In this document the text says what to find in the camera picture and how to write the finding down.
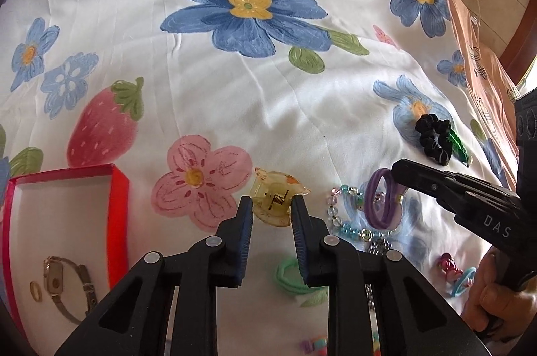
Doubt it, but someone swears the yellow hair claw clip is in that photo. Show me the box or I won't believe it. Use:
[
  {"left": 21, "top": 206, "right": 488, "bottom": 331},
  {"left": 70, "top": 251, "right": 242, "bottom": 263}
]
[{"left": 249, "top": 167, "right": 313, "bottom": 228}]

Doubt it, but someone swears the peach printed cloth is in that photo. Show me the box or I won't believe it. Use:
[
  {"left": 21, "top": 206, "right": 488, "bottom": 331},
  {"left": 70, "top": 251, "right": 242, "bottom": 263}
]
[{"left": 415, "top": 0, "right": 521, "bottom": 193}]

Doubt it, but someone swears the pastel beaded bracelet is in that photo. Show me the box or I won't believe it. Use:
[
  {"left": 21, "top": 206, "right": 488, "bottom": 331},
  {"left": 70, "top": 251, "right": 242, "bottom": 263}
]
[{"left": 327, "top": 184, "right": 403, "bottom": 243}]

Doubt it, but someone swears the purple hair tie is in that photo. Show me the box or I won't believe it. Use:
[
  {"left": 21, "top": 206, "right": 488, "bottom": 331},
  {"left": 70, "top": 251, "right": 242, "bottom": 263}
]
[{"left": 365, "top": 168, "right": 405, "bottom": 231}]

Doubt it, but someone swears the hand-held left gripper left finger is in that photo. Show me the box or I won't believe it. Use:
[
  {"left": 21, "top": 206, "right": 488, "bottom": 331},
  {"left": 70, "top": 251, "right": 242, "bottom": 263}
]
[{"left": 54, "top": 195, "right": 254, "bottom": 356}]

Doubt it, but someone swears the green hair tie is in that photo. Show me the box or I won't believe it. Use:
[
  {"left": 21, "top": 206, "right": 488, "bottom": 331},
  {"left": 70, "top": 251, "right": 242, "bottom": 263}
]
[{"left": 275, "top": 257, "right": 330, "bottom": 294}]

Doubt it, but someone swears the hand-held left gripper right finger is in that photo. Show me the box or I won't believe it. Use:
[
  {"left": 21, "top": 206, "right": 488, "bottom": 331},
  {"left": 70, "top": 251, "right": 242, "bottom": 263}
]
[{"left": 291, "top": 195, "right": 483, "bottom": 356}]

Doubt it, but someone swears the colourful bead string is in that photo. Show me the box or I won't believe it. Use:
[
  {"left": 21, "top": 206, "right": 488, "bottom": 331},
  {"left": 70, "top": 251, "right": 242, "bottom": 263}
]
[{"left": 300, "top": 335, "right": 328, "bottom": 354}]

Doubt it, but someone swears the red cardboard box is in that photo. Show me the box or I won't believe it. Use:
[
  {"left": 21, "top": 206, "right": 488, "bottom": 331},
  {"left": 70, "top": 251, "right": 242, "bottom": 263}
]
[{"left": 0, "top": 164, "right": 130, "bottom": 340}]

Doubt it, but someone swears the gold wrist watch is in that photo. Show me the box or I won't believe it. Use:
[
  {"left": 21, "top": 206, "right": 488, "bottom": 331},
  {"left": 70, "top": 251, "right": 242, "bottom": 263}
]
[{"left": 42, "top": 255, "right": 99, "bottom": 325}]

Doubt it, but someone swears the black scrunchie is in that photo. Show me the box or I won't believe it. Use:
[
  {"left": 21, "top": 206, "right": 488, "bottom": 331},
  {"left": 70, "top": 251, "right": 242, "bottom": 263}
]
[{"left": 414, "top": 113, "right": 454, "bottom": 167}]

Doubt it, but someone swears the green leaf hair clip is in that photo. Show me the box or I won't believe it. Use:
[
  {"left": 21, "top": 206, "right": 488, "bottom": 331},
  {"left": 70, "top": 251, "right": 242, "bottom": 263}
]
[{"left": 448, "top": 128, "right": 473, "bottom": 166}]

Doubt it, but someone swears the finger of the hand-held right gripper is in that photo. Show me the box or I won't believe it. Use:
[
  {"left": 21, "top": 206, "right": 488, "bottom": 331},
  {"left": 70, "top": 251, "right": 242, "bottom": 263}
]
[{"left": 391, "top": 159, "right": 521, "bottom": 214}]

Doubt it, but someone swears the pink charm hair tie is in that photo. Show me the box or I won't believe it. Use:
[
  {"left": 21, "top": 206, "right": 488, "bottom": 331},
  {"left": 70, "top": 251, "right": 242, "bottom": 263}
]
[{"left": 436, "top": 253, "right": 464, "bottom": 281}]

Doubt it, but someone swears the floral bed sheet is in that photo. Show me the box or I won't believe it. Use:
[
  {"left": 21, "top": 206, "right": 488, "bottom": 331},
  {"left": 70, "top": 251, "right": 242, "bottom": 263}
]
[{"left": 0, "top": 0, "right": 521, "bottom": 356}]

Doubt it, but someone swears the brown wooden furniture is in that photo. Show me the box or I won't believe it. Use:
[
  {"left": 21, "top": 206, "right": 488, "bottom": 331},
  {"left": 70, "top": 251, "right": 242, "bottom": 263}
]
[{"left": 497, "top": 7, "right": 537, "bottom": 88}]

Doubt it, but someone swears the silver chain bracelet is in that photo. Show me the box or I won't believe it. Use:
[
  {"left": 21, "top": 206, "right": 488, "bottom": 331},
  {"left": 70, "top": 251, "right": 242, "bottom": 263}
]
[{"left": 363, "top": 236, "right": 393, "bottom": 344}]

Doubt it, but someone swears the blue hair tie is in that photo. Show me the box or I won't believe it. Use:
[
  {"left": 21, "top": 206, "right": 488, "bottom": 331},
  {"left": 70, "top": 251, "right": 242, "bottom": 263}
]
[{"left": 447, "top": 267, "right": 477, "bottom": 298}]

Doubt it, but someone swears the person's right hand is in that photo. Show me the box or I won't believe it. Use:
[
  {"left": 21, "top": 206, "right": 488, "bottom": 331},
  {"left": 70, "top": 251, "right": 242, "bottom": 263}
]
[{"left": 461, "top": 251, "right": 522, "bottom": 336}]

